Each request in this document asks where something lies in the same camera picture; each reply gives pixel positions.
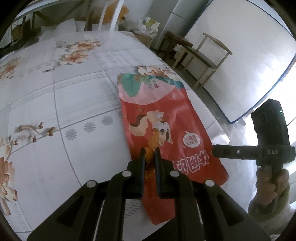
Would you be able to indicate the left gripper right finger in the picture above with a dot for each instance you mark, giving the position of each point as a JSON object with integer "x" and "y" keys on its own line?
{"x": 203, "y": 211}

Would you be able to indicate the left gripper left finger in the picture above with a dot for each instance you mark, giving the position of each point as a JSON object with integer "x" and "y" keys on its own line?
{"x": 97, "y": 210}

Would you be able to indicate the red snack bag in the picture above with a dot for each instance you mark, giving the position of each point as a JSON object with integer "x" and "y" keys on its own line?
{"x": 157, "y": 114}

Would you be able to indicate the right hand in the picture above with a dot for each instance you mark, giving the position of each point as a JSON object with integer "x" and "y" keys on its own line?
{"x": 267, "y": 191}

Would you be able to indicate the floral tablecloth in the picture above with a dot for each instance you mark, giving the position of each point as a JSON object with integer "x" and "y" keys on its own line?
{"x": 61, "y": 118}

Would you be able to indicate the white mattress blue trim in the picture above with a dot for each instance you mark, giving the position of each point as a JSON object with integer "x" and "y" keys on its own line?
{"x": 251, "y": 49}

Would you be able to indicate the wooden chair dark seat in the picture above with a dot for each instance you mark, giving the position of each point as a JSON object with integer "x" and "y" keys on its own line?
{"x": 197, "y": 54}

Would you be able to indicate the dark wooden stool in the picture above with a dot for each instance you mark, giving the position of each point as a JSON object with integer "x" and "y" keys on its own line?
{"x": 174, "y": 40}

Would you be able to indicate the grey refrigerator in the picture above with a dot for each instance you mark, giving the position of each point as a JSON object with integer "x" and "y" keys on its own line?
{"x": 176, "y": 16}

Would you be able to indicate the cardboard box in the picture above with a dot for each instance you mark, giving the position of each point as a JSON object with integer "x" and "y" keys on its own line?
{"x": 147, "y": 41}

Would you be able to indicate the white plastic bags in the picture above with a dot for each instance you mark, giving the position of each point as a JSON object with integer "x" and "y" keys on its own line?
{"x": 147, "y": 27}

